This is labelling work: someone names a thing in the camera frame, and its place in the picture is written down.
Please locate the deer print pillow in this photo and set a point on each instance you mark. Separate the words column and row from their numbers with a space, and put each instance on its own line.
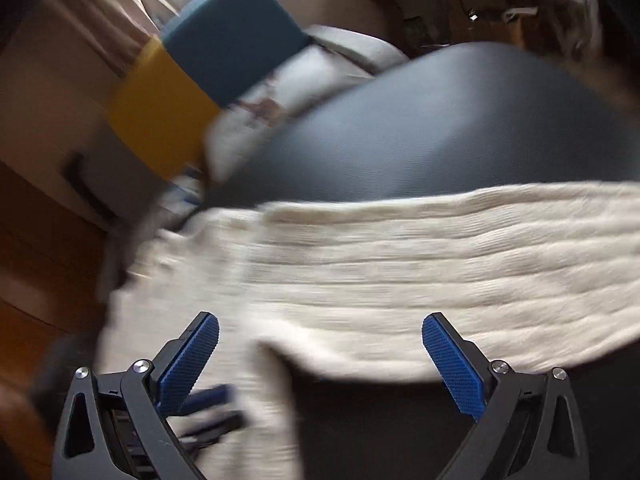
column 309, row 78

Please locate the beige curtain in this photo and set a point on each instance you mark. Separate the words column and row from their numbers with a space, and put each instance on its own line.
column 117, row 30

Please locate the tricolour sofa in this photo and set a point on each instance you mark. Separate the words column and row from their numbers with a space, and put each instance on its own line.
column 205, row 58

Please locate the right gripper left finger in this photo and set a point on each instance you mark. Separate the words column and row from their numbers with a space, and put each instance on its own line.
column 88, row 444

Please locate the cream knitted sweater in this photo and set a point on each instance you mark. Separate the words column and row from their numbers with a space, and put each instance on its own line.
column 536, row 274

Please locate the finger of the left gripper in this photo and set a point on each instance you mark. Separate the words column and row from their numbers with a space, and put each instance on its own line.
column 208, row 433
column 207, row 398

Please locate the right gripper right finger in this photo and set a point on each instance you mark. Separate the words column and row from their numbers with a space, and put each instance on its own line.
column 526, row 426

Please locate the wooden side table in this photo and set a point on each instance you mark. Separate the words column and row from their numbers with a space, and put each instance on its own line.
column 569, row 29

